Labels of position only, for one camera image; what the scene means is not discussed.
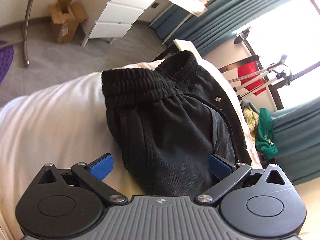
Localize teal curtain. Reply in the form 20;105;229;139
151;0;290;56
271;98;320;185

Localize green garment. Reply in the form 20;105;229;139
255;108;278;160

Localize pink tie-dye bed sheet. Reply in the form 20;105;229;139
1;60;261;239

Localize white bedside stool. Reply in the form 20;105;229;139
173;39;202;61

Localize pale yellow knit garment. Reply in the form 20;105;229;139
244;106;259;135

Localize white dressing table with drawers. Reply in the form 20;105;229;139
80;0;208;47

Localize purple mat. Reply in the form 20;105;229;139
0;46;14;83

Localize cardboard box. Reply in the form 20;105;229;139
48;0;88;43

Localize left teal curtain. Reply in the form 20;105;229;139
151;0;290;56

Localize right teal curtain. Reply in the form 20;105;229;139
271;98;320;185

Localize black pants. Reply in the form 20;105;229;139
101;51;251;196

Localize window with dark frame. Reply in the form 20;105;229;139
237;0;319;108

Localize red cloth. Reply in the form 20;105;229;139
238;61;265;92

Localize black folded board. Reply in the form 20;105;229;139
219;55;259;73

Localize grey metal tube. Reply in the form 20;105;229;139
22;0;34;68

